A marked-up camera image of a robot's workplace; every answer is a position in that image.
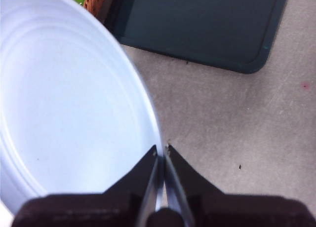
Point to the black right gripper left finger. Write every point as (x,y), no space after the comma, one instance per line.
(98,209)

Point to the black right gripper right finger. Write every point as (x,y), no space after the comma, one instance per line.
(234,212)

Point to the light blue round plate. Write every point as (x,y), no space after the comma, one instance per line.
(61,101)

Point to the black rectangular tray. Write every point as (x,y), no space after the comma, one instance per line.
(197,27)

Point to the brown wicker basket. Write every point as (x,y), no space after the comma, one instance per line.
(96,2)

